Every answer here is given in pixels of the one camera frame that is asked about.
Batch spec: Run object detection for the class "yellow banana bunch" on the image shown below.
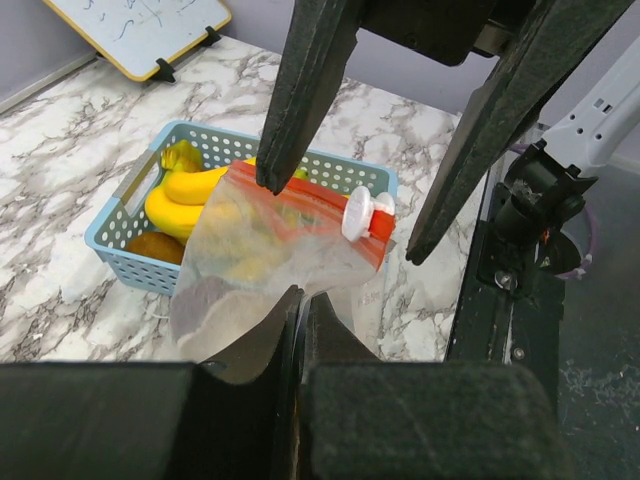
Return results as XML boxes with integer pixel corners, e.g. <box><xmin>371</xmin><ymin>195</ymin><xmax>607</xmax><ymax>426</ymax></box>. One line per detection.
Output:
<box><xmin>144</xmin><ymin>140</ymin><xmax>311</xmax><ymax>245</ymax></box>

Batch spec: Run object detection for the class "brown kiwi fruit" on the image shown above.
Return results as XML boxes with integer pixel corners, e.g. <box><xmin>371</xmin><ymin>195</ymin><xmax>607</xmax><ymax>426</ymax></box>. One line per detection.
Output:
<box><xmin>125</xmin><ymin>231</ymin><xmax>185</xmax><ymax>265</ymax></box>

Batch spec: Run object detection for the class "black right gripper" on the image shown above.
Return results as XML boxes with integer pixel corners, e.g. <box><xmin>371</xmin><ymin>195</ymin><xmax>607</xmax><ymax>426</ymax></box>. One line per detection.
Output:
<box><xmin>256</xmin><ymin>0</ymin><xmax>633</xmax><ymax>265</ymax></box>

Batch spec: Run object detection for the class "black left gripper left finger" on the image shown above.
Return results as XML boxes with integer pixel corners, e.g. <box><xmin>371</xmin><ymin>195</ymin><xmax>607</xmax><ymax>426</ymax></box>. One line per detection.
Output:
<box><xmin>1</xmin><ymin>287</ymin><xmax>303</xmax><ymax>479</ymax></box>

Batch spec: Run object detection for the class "light blue plastic basket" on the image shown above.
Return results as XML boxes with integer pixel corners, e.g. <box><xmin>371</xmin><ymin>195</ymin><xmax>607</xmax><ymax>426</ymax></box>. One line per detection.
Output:
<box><xmin>85</xmin><ymin>122</ymin><xmax>397</xmax><ymax>295</ymax></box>

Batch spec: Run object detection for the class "small framed whiteboard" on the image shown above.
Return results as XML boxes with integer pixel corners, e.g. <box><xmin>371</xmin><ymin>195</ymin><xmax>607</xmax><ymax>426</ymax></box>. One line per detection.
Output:
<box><xmin>46</xmin><ymin>0</ymin><xmax>232</xmax><ymax>83</ymax></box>

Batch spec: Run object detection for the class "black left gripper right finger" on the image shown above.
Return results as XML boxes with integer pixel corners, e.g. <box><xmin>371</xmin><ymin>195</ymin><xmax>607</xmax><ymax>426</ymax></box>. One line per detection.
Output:
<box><xmin>300</xmin><ymin>294</ymin><xmax>574</xmax><ymax>479</ymax></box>

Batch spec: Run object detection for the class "clear zip top bag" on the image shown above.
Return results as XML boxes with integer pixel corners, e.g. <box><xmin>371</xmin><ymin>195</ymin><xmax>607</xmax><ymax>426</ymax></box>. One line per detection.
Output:
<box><xmin>169</xmin><ymin>161</ymin><xmax>395</xmax><ymax>362</ymax></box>

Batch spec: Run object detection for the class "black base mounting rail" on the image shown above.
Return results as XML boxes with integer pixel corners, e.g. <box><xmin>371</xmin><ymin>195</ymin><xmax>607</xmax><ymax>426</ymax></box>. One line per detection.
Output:
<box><xmin>445</xmin><ymin>159</ymin><xmax>565</xmax><ymax>404</ymax></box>

